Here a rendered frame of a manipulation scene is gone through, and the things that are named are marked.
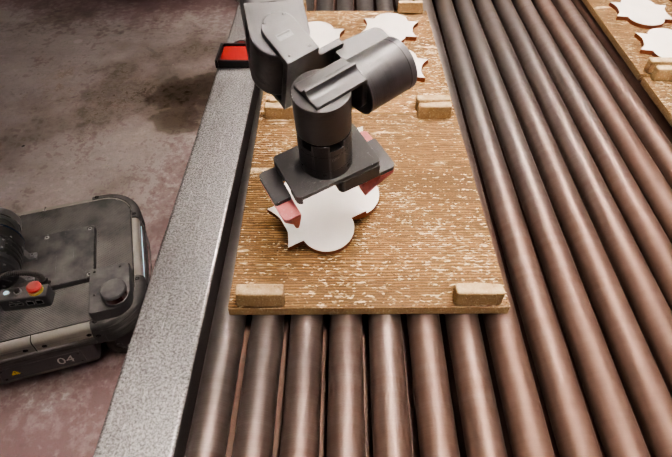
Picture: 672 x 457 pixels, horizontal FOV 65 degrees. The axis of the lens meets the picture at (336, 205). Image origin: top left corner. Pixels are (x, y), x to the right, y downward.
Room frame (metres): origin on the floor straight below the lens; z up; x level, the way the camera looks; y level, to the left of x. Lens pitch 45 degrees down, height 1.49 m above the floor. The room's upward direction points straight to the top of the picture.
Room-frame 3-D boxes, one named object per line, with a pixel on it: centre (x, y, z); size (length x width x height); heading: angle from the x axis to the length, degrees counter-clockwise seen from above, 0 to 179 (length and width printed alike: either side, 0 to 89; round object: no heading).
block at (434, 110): (0.77, -0.17, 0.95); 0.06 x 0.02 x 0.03; 90
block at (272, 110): (0.77, 0.10, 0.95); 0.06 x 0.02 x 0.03; 90
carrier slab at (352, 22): (0.99, -0.04, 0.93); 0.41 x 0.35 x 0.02; 0
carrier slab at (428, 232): (0.58, -0.04, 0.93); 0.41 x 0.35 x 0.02; 0
